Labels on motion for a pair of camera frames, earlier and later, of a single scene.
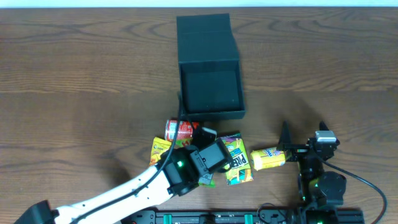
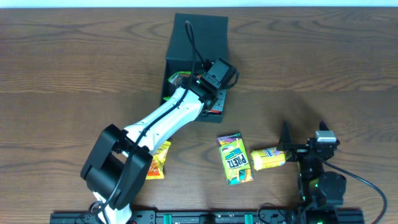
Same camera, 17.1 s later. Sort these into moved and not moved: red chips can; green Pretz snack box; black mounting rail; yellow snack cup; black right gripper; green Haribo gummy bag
Moved: red chips can; green Haribo gummy bag
Not moved: black mounting rail; green Pretz snack box; black right gripper; yellow snack cup
